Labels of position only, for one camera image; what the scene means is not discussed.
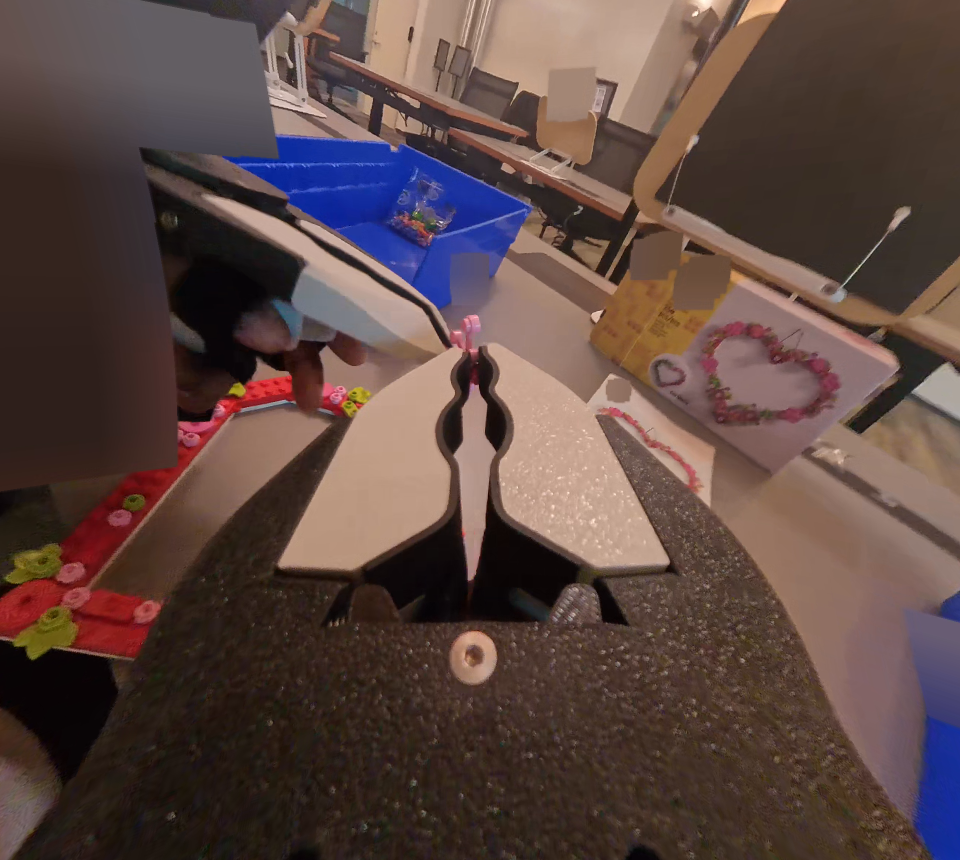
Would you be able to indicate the blue plastic bin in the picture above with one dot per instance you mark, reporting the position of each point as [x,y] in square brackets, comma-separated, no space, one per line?
[941,785]
[337,200]

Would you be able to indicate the small clear plastic wrap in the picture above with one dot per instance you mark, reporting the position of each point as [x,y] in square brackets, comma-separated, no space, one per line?
[825,453]

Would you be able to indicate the long wooden table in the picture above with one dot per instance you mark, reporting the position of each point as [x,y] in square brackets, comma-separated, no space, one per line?
[570,185]
[420,96]

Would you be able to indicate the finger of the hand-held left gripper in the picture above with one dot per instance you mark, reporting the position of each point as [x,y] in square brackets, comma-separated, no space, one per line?
[352,297]

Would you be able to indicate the person's beige pants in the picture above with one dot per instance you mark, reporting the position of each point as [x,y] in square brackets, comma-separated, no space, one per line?
[22,785]

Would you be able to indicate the white stand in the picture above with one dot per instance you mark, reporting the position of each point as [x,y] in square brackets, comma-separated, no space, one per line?
[300,72]

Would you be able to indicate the pink flower stem piece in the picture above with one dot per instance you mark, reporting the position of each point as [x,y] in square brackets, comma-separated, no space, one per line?
[466,331]

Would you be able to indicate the tan wooden chair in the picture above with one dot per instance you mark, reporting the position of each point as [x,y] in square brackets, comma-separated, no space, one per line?
[566,132]

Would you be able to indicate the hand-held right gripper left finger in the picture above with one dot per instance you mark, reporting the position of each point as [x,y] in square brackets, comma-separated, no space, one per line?
[367,485]

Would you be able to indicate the heart picture instruction booklet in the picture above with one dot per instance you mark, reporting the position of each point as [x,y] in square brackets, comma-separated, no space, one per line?
[652,425]

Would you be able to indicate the red brick heart frame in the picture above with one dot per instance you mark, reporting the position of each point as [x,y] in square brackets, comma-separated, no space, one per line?
[97,537]

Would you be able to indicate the person's left hand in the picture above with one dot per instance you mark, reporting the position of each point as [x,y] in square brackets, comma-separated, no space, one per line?
[217,320]

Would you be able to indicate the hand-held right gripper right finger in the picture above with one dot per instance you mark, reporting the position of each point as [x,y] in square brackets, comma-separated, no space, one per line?
[577,485]

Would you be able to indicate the heart picture set box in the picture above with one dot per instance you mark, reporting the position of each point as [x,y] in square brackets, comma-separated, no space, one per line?
[795,395]

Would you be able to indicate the black office chair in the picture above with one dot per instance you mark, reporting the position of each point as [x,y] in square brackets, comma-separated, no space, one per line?
[487,91]
[626,151]

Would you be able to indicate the grey desk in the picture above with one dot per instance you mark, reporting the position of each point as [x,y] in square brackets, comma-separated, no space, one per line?
[787,537]

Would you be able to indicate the clear bag of colourful pieces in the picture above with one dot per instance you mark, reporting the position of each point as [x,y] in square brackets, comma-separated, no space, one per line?
[420,215]

